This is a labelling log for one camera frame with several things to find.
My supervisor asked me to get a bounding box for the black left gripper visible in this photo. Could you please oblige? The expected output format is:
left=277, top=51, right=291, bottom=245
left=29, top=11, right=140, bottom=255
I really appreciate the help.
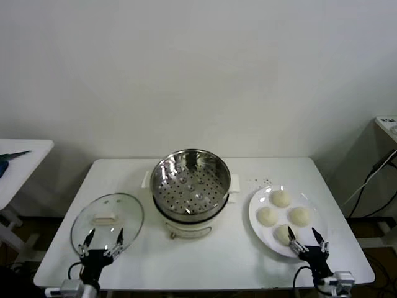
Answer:
left=77, top=228, right=125, bottom=291

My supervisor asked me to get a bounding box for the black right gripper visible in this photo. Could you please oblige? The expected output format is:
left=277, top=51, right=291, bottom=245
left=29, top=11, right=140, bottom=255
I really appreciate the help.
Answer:
left=287, top=225, right=334, bottom=285

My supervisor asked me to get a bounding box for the white steamed baozi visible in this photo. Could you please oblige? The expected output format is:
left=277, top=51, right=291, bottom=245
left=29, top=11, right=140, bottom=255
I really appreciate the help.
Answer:
left=272, top=223, right=294, bottom=246
left=288, top=206, right=312, bottom=227
left=255, top=207, right=279, bottom=227
left=269, top=189, right=292, bottom=208

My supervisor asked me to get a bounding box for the glass lid with white handle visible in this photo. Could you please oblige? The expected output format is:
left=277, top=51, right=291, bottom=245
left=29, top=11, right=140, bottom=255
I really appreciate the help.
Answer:
left=70, top=192, right=145, bottom=254

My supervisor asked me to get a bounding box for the perforated steel steamer basket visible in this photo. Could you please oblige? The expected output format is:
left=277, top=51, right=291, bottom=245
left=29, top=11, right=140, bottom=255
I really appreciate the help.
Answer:
left=141, top=148, right=241, bottom=218

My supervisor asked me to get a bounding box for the white round plate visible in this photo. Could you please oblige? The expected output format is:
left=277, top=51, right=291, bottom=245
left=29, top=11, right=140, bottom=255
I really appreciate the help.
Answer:
left=248, top=185, right=329, bottom=259

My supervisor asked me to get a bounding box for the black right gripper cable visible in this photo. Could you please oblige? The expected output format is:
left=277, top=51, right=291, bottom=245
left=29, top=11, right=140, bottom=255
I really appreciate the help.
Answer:
left=293, top=264, right=314, bottom=287

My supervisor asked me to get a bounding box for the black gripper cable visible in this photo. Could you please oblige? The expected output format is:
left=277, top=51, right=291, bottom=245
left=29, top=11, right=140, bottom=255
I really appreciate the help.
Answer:
left=67, top=261, right=84, bottom=280
left=293, top=264, right=314, bottom=287

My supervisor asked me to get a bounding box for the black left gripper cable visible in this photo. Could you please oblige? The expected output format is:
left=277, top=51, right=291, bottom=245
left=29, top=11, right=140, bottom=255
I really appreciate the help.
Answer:
left=67, top=261, right=84, bottom=280

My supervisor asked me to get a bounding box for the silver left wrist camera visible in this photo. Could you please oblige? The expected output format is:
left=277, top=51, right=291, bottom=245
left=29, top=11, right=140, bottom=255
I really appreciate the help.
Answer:
left=60, top=279, right=85, bottom=296

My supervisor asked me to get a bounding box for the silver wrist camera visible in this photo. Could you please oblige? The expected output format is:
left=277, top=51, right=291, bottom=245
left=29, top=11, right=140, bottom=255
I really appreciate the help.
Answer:
left=60, top=279, right=85, bottom=296
left=334, top=270, right=356, bottom=289

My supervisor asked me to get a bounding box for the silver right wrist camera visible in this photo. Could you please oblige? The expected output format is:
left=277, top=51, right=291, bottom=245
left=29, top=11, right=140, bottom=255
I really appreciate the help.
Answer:
left=334, top=270, right=356, bottom=289

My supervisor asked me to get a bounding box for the thin white cable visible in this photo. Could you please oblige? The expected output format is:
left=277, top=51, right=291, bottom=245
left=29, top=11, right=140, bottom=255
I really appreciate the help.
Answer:
left=341, top=163, right=381, bottom=205

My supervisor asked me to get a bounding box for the black power cable with plug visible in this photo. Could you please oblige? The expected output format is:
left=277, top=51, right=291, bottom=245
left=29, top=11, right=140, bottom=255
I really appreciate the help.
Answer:
left=349, top=148, right=397, bottom=219

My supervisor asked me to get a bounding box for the green handled tool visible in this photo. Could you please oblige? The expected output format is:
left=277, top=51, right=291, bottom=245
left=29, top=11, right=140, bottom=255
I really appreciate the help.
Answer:
left=0, top=150, right=33, bottom=163

